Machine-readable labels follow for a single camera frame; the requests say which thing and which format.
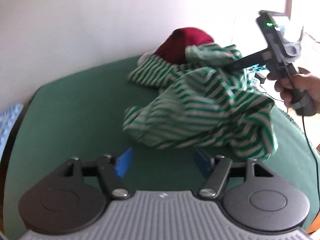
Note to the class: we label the person's right hand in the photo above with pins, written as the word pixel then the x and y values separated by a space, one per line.
pixel 304 81

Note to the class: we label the green bed sheet mattress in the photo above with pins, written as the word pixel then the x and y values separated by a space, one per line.
pixel 81 115

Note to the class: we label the blue white patterned cloth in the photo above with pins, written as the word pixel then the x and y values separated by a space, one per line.
pixel 7 121

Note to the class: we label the dark red knit garment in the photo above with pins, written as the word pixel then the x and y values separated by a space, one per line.
pixel 173 49

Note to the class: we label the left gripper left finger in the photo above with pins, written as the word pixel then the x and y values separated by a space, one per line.
pixel 109 171

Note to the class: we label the green white striped garment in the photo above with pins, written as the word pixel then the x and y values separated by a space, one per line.
pixel 200 104

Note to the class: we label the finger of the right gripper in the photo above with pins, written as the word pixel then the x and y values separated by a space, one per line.
pixel 260 58

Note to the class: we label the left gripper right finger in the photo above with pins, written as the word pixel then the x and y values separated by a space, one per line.
pixel 218 169

